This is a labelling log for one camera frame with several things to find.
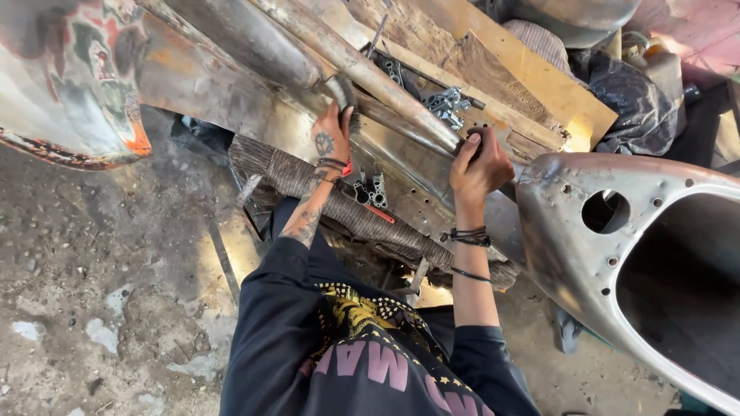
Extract person's left hand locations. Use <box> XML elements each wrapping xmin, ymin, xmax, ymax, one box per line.
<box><xmin>310</xmin><ymin>101</ymin><xmax>355</xmax><ymax>168</ymax></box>

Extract person's right hand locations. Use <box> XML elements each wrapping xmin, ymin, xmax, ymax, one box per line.
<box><xmin>449</xmin><ymin>127</ymin><xmax>516</xmax><ymax>203</ymax></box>

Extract grey steel wire brush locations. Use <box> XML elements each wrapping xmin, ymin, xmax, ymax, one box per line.
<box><xmin>324</xmin><ymin>74</ymin><xmax>363</xmax><ymax>135</ymax></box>

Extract rusty metal tube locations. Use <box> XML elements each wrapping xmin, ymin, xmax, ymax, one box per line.
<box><xmin>250</xmin><ymin>0</ymin><xmax>466</xmax><ymax>157</ymax></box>

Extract grey metal carburetor part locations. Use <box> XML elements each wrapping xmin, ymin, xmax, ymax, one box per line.
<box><xmin>353</xmin><ymin>163</ymin><xmax>389</xmax><ymax>210</ymax></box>

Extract woven wicker stool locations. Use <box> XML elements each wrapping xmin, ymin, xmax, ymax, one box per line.
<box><xmin>228</xmin><ymin>134</ymin><xmax>522</xmax><ymax>291</ymax></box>

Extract pile of metal brackets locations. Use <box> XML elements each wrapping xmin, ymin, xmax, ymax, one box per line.
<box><xmin>422</xmin><ymin>87</ymin><xmax>473</xmax><ymax>131</ymax></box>

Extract thin black metal rod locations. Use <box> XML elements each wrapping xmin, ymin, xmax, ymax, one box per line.
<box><xmin>361</xmin><ymin>42</ymin><xmax>488</xmax><ymax>111</ymax></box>

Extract yellow plywood board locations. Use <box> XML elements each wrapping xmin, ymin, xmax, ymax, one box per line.
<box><xmin>347</xmin><ymin>0</ymin><xmax>619</xmax><ymax>154</ymax></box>

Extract grey ribbed cloth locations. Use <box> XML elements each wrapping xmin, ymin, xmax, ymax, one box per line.
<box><xmin>502</xmin><ymin>19</ymin><xmax>589</xmax><ymax>87</ymax></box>

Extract flat metal bar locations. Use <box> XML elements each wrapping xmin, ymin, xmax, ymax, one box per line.
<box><xmin>207</xmin><ymin>222</ymin><xmax>242</xmax><ymax>307</ymax></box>

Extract black plastic bag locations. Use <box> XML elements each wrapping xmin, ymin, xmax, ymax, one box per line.
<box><xmin>569</xmin><ymin>49</ymin><xmax>678</xmax><ymax>157</ymax></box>

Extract grey metal tank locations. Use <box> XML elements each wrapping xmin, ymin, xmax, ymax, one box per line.
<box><xmin>486</xmin><ymin>0</ymin><xmax>642</xmax><ymax>50</ymax></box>

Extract grey sandal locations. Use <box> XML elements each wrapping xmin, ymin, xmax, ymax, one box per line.
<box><xmin>555</xmin><ymin>306</ymin><xmax>585</xmax><ymax>356</ymax></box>

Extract dirty plastic jug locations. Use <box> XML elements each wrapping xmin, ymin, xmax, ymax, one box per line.
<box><xmin>621</xmin><ymin>32</ymin><xmax>686</xmax><ymax>116</ymax></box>

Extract black printed shirt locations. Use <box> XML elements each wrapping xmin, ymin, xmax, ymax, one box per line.
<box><xmin>220</xmin><ymin>198</ymin><xmax>541</xmax><ymax>416</ymax></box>

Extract painted scooter body panel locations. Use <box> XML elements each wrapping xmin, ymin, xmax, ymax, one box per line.
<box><xmin>0</xmin><ymin>0</ymin><xmax>153</xmax><ymax>172</ymax></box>

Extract black beaded wrist bracelets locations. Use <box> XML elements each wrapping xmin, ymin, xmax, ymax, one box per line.
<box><xmin>439</xmin><ymin>226</ymin><xmax>493</xmax><ymax>248</ymax></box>

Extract red handled tool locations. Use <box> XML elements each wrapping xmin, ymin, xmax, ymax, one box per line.
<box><xmin>341</xmin><ymin>157</ymin><xmax>397</xmax><ymax>225</ymax></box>

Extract bare metal scooter frame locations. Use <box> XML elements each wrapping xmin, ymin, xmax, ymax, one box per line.
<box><xmin>134</xmin><ymin>0</ymin><xmax>740</xmax><ymax>414</ymax></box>

